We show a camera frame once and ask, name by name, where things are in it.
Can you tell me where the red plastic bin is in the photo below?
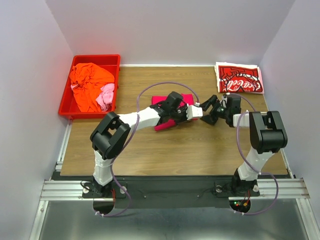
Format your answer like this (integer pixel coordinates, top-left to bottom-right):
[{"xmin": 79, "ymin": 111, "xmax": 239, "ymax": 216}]
[{"xmin": 58, "ymin": 54, "xmax": 121, "ymax": 120}]

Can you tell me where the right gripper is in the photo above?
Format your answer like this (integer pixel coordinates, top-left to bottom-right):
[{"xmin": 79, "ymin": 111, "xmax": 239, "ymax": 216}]
[{"xmin": 199, "ymin": 94, "xmax": 230, "ymax": 125}]

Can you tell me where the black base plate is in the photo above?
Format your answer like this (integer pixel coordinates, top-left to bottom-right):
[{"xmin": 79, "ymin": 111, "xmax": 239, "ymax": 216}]
[{"xmin": 80, "ymin": 175, "xmax": 260, "ymax": 209}]

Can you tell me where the purple cable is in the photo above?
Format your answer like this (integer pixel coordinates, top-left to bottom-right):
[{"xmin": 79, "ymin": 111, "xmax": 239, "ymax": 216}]
[
  {"xmin": 93, "ymin": 81, "xmax": 201, "ymax": 218},
  {"xmin": 224, "ymin": 92, "xmax": 280, "ymax": 216}
]

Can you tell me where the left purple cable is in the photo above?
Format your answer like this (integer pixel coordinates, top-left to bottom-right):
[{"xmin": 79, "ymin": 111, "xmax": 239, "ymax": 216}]
[{"xmin": 93, "ymin": 81, "xmax": 201, "ymax": 218}]

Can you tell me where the magenta t shirt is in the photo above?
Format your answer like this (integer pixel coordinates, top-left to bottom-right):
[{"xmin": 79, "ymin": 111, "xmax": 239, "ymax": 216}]
[{"xmin": 151, "ymin": 91, "xmax": 195, "ymax": 132}]

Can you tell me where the orange t shirt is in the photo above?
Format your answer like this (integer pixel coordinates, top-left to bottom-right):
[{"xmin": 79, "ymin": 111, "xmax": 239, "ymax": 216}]
[{"xmin": 69, "ymin": 63, "xmax": 115, "ymax": 112}]

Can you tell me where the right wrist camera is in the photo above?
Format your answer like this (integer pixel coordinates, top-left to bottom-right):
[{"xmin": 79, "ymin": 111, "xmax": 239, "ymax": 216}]
[{"xmin": 220, "ymin": 92, "xmax": 230, "ymax": 108}]

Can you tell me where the light pink t shirt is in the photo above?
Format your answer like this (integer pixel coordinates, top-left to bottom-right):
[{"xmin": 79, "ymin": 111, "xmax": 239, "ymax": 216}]
[{"xmin": 70, "ymin": 83, "xmax": 115, "ymax": 112}]

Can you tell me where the folded white t shirt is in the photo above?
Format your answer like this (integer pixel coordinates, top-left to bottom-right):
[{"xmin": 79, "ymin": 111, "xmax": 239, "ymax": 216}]
[{"xmin": 214, "ymin": 61, "xmax": 261, "ymax": 94}]

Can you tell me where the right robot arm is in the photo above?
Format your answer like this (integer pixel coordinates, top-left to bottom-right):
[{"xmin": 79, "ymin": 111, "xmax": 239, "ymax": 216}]
[{"xmin": 200, "ymin": 93, "xmax": 288, "ymax": 197}]

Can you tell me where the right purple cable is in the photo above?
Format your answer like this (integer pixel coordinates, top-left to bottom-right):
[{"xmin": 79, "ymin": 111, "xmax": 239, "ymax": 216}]
[{"xmin": 224, "ymin": 92, "xmax": 280, "ymax": 216}]

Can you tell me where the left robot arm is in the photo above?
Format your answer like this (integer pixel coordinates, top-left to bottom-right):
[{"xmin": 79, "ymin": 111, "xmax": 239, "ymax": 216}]
[{"xmin": 85, "ymin": 91, "xmax": 195, "ymax": 197}]

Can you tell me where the aluminium frame rail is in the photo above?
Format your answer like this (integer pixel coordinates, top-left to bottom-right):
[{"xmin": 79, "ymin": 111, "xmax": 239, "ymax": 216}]
[{"xmin": 30, "ymin": 119, "xmax": 318, "ymax": 240}]

